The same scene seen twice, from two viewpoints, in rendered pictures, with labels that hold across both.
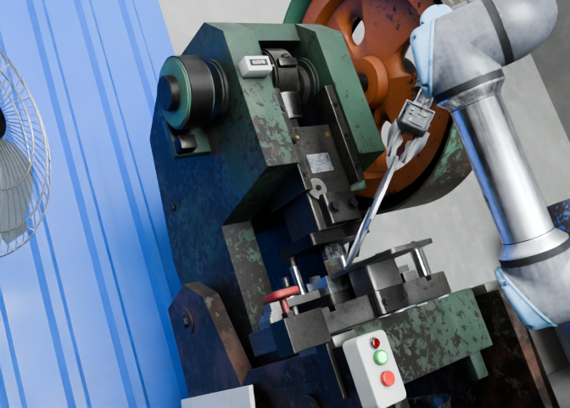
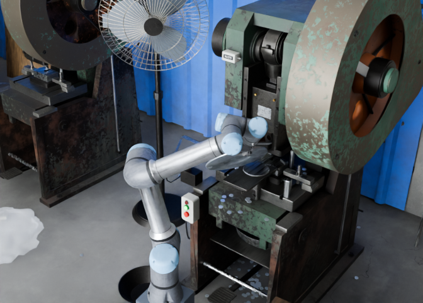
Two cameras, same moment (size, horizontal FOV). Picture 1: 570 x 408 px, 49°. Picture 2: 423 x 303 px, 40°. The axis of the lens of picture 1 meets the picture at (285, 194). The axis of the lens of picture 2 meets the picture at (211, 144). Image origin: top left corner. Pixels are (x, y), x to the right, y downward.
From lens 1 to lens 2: 2.84 m
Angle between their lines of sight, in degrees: 82
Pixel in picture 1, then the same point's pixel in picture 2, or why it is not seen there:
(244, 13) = not seen: outside the picture
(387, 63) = not seen: hidden behind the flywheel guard
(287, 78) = (268, 58)
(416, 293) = (270, 198)
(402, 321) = (231, 203)
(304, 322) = (187, 176)
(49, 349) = not seen: hidden behind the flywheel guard
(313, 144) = (264, 101)
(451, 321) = (256, 221)
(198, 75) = (215, 43)
